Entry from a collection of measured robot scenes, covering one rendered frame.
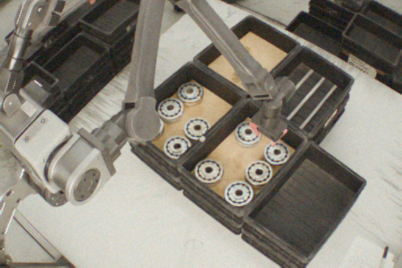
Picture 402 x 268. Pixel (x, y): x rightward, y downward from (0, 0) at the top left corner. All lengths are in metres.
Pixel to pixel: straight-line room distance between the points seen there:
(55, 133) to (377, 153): 1.43
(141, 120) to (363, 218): 1.10
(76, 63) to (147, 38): 1.73
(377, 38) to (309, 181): 1.42
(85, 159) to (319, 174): 1.01
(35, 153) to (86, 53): 1.89
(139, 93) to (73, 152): 0.21
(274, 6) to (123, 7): 1.31
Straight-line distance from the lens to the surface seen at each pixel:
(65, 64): 2.80
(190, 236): 1.71
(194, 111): 1.83
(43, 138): 0.99
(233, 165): 1.69
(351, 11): 2.99
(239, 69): 1.25
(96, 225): 1.78
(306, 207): 1.63
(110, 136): 1.00
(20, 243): 2.69
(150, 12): 1.09
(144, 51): 1.07
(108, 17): 2.86
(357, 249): 1.76
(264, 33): 2.08
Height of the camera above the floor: 2.29
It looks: 54 degrees down
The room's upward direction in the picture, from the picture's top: 4 degrees counter-clockwise
